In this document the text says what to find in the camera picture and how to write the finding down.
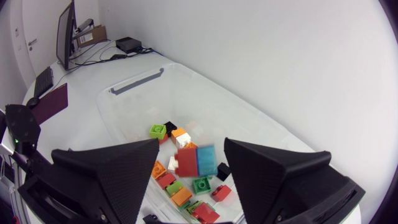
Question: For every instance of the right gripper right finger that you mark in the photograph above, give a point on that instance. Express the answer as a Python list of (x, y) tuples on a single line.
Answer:
[(280, 183)]

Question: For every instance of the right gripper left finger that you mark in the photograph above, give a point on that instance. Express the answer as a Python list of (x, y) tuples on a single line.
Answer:
[(102, 180)]

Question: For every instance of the blue toy brick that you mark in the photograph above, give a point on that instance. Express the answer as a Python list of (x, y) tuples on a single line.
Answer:
[(206, 160)]

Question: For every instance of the red toy brick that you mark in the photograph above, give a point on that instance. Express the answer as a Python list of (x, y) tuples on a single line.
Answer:
[(163, 139), (186, 163), (165, 180), (221, 193), (205, 212)]

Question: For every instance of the clear plastic container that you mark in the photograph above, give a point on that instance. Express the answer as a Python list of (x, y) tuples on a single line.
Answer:
[(186, 93)]

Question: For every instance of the orange toy brick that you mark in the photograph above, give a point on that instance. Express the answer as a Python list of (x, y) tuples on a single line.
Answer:
[(181, 196), (177, 133), (190, 145), (158, 170)]

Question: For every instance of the black toy brick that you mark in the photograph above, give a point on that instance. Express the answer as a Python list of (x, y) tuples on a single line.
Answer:
[(170, 127), (223, 171)]

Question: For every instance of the white toy brick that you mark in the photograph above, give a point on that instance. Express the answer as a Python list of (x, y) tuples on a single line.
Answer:
[(172, 165), (183, 140)]

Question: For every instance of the lime green toy brick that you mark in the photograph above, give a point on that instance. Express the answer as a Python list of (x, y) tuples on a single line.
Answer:
[(157, 132)]

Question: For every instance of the dark mat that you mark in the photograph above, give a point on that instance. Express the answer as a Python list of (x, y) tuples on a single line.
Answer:
[(51, 104)]

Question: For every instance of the black computer mouse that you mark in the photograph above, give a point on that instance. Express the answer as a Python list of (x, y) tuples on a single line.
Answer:
[(33, 102)]

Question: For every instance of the black keyboard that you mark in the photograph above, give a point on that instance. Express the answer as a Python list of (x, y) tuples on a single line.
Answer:
[(43, 81)]

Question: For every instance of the black box device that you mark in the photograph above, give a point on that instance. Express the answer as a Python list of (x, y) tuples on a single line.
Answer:
[(128, 44)]

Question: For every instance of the brown cardboard box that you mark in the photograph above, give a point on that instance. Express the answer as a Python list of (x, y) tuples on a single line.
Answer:
[(93, 36)]

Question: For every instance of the dark screen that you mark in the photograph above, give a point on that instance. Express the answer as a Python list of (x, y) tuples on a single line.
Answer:
[(63, 34)]

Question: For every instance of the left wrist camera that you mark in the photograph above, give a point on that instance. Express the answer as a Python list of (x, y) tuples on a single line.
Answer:
[(22, 124)]

